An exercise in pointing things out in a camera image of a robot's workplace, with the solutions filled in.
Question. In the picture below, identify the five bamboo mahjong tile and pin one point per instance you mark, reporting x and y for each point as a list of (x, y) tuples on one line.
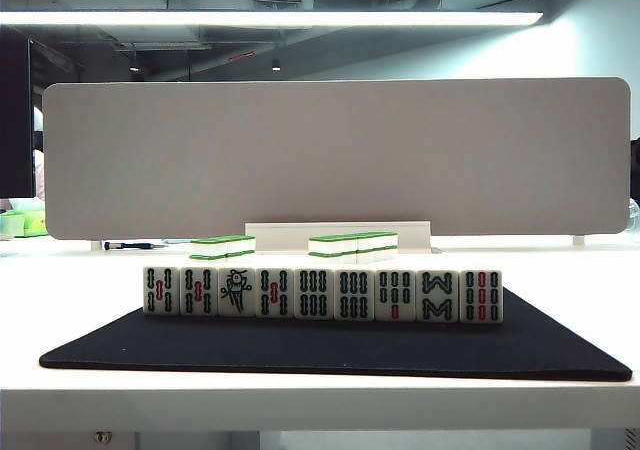
[(161, 291), (198, 291), (274, 292)]

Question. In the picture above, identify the eight bamboo mahjong tile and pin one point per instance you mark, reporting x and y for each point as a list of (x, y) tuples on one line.
[(437, 296)]

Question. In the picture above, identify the green-backed face-down mahjong tile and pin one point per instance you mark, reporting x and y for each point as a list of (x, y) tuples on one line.
[(207, 260), (241, 243), (377, 256), (332, 245), (377, 241), (210, 246), (332, 260), (240, 257)]

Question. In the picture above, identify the six bamboo mahjong tile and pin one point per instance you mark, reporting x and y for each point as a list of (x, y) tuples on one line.
[(353, 295), (313, 293)]

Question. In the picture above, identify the green and white box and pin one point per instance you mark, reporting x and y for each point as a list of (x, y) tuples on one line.
[(25, 222)]

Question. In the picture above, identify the metal screw in table frame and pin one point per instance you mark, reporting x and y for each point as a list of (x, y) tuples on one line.
[(102, 437)]

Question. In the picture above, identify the white divider foot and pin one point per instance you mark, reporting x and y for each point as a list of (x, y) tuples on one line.
[(578, 239), (96, 244)]

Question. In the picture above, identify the bird bamboo mahjong tile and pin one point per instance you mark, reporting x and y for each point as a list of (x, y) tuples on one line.
[(236, 291)]

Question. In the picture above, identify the black screwdriver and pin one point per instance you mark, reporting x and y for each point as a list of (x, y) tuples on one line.
[(125, 245)]

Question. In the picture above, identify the black rectangular mat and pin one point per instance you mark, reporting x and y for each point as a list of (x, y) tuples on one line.
[(320, 345)]

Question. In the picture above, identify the white object behind divider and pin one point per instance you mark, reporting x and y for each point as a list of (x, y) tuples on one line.
[(635, 215)]

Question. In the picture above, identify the black computer monitor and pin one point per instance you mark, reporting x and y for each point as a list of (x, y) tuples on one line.
[(15, 120)]

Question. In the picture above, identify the nine bamboo mahjong tile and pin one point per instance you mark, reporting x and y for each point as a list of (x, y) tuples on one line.
[(480, 296)]

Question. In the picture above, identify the seven bamboo mahjong tile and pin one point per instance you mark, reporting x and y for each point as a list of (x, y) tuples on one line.
[(395, 295)]

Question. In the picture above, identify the small ceiling spot lamp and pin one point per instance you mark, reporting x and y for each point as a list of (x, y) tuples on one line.
[(134, 67), (275, 65)]

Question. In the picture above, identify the grey desk divider panel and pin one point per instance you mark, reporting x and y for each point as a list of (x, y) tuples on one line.
[(335, 160)]

